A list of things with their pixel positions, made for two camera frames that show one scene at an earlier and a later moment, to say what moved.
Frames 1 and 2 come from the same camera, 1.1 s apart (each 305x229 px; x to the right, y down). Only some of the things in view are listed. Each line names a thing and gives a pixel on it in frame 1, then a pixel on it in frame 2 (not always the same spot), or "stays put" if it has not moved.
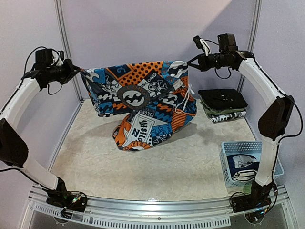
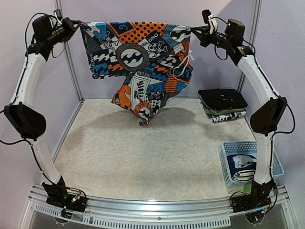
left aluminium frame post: [67, 56] stays put
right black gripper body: [200, 63] → [206, 35]
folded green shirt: [214, 111] stays put
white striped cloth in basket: [242, 167] stays put
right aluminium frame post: [254, 25] stays put
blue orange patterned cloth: [157, 96] → [154, 58]
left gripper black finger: [75, 69] → [76, 22]
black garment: [218, 98] stays put
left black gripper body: [62, 74] → [64, 34]
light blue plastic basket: [233, 148] stays put
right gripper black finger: [198, 57] → [198, 35]
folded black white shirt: [221, 118] stays put
